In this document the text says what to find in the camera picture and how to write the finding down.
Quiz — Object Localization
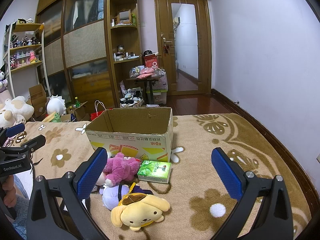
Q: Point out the white figure display shelf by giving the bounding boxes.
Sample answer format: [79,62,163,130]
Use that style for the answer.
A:
[3,20,49,97]

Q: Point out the green glass bottle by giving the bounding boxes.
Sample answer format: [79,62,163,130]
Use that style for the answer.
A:
[75,96,80,108]

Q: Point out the clear plastic storage bin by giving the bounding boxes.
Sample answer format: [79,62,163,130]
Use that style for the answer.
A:
[146,90,167,105]

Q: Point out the open cardboard box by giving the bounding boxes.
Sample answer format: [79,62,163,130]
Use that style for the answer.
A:
[85,107,174,162]

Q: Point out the small black side table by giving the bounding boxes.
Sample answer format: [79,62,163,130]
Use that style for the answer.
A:
[125,75,163,105]

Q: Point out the black white kuromi plush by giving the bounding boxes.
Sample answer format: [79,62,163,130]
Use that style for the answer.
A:
[0,64,8,93]

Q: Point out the red box on table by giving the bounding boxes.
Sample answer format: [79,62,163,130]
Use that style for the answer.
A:
[144,54,158,68]

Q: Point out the basket of clothes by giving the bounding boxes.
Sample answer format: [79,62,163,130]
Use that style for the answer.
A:
[120,87,144,108]

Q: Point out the green frog plush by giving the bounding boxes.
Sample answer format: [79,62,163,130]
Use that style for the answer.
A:
[49,112,62,122]

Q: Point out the purple white plush doll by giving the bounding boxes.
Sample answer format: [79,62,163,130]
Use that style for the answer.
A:
[99,183,153,211]

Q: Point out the green tissue pack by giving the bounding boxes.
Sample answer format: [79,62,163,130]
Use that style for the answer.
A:
[137,160,171,184]

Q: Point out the person's left hand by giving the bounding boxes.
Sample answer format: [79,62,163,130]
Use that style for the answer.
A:
[2,175,17,207]

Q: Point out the wooden corner shelf unit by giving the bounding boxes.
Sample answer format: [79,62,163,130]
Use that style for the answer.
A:
[105,0,142,107]

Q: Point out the red paper shopping bag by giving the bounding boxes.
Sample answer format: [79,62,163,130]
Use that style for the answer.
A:
[90,100,113,121]

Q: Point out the brown cardboard box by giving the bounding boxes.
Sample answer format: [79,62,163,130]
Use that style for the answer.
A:
[29,84,47,118]

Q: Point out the yellow dog plush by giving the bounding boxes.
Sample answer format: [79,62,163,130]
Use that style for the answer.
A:
[111,193,171,231]

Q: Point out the pink plush bear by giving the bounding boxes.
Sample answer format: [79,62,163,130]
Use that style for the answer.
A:
[103,152,142,187]

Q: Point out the wooden door with mirror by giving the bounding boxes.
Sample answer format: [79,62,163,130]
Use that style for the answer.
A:
[155,0,212,95]

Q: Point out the cream brown plush toy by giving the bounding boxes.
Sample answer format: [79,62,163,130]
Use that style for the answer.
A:
[0,96,34,128]

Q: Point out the large wooden wardrobe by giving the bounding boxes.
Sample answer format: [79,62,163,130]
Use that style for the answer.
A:
[36,0,116,113]

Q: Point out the beige floral blanket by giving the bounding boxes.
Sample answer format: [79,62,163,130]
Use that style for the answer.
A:
[13,108,311,239]

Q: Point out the white round plush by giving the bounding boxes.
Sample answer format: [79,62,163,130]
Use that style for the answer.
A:
[47,95,66,116]

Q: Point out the pink cloth on table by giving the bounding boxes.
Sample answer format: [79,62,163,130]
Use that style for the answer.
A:
[137,67,155,79]

